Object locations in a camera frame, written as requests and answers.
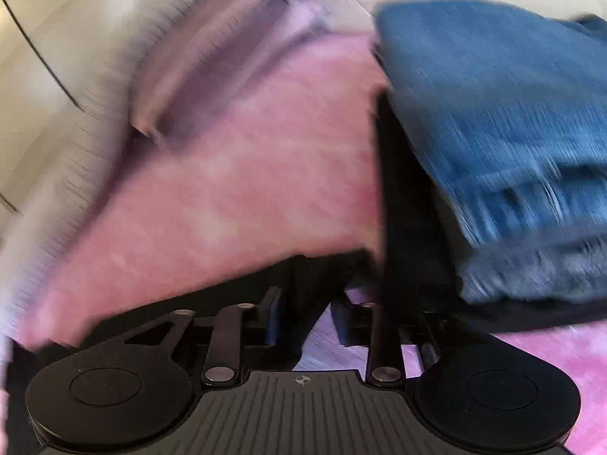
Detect grey duvet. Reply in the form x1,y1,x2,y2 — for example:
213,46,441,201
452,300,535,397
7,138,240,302
0,0,333,375

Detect cream wardrobe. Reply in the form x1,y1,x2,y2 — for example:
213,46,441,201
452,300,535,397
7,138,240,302
0,0,190,221

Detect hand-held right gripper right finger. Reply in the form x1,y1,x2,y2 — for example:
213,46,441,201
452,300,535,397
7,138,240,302
331,298,481,388

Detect pink mottled blanket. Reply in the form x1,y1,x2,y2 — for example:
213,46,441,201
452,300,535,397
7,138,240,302
0,28,607,455

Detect mauve folded cloth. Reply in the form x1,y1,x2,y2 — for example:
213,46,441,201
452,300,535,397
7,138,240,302
129,0,377,139

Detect black garment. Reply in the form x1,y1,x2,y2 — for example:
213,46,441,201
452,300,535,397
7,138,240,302
9,250,385,375
374,92,607,338

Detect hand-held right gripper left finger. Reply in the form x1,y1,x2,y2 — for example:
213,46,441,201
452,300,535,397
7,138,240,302
121,287,288,388

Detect folded blue jeans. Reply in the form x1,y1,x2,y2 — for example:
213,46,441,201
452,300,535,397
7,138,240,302
372,0,607,306

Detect folded black garment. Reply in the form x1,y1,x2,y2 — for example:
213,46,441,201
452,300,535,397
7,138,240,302
374,92,607,338

